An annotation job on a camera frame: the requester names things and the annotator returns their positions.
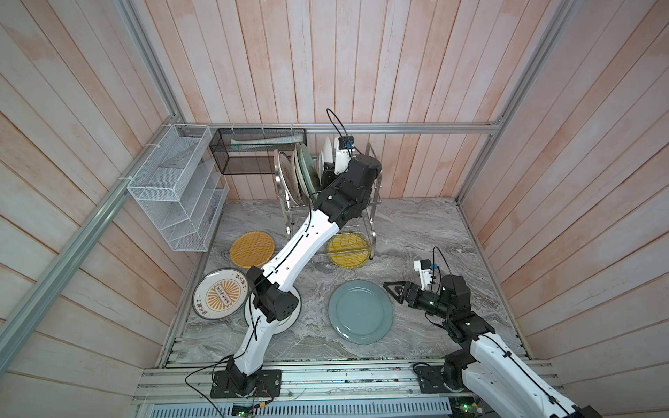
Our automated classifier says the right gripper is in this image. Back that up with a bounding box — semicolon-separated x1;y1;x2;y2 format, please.
384;280;451;320

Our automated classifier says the stainless steel dish rack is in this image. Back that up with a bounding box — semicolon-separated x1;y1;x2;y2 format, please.
274;152;382;260

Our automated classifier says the white plate dark lettered rim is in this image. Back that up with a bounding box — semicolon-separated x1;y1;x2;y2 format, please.
317;137;335;178

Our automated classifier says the light green flower plate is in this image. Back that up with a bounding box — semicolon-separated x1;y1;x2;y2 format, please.
296;143;319;197

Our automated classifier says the white plate orange sunburst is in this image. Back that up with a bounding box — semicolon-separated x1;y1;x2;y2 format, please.
277;152;301;206

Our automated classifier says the orange woven bamboo plate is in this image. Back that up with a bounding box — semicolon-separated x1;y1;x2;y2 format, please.
230;231;275;268

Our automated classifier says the cream plate with red flowers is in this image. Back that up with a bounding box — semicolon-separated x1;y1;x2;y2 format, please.
292;148;307;205

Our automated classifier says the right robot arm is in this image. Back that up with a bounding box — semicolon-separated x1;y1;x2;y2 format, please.
383;274;600;417

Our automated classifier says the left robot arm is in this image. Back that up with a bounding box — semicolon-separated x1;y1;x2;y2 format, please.
226;155;382;391

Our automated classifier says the yellow green woven plate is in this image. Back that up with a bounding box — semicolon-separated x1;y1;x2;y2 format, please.
327;233;371;269

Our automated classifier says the grey blue round plate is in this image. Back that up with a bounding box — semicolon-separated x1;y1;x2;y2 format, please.
328;280;393;345

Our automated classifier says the white plate green clover outline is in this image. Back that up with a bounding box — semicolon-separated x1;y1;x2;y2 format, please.
244;286;302;335

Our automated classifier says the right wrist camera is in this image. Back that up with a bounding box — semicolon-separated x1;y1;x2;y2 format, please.
414;259;436;292

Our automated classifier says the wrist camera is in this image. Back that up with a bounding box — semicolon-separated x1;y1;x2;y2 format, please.
414;259;436;292
334;136;355;175

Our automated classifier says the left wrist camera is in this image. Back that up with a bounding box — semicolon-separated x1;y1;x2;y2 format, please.
334;136;355;175

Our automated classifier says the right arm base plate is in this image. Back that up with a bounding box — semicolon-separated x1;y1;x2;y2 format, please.
411;362;461;394

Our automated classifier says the black wire wall basket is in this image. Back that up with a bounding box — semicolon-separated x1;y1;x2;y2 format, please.
210;127;307;176

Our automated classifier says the white wire mesh shelf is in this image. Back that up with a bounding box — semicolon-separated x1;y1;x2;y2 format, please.
128;124;229;253

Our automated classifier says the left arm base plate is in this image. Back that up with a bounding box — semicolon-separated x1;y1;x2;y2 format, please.
210;369;282;399

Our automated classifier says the aluminium front rail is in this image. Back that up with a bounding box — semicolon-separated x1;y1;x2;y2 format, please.
130;357;568;406

